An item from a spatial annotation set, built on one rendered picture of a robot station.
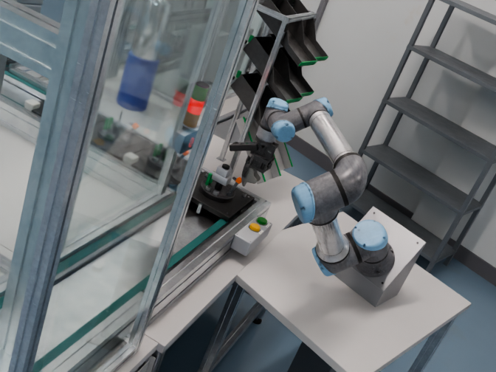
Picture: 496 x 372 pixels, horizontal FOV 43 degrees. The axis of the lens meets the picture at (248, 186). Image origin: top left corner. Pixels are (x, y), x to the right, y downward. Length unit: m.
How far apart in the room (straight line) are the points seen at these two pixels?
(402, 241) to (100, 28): 1.75
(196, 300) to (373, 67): 3.70
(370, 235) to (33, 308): 1.34
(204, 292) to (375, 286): 0.66
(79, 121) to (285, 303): 1.39
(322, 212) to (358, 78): 3.70
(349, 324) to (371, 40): 3.53
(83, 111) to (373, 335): 1.56
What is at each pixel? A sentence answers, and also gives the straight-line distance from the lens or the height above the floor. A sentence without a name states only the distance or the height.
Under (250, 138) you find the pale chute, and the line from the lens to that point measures 2.57.
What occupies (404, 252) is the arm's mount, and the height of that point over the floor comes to 1.06.
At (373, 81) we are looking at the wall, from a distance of 5.42.
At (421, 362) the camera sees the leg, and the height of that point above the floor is 0.51.
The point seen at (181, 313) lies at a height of 0.86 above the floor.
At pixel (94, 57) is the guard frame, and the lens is 0.91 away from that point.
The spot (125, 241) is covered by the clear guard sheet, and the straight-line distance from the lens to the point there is 1.34.
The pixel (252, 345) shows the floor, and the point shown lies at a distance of 3.35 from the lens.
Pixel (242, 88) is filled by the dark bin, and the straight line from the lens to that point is 2.56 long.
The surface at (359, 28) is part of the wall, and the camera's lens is 5.50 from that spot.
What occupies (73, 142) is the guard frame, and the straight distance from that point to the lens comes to 0.97.
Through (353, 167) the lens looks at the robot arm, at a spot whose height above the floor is 1.44.
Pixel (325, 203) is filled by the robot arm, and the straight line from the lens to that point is 1.83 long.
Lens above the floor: 2.09
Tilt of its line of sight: 26 degrees down
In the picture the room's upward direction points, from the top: 21 degrees clockwise
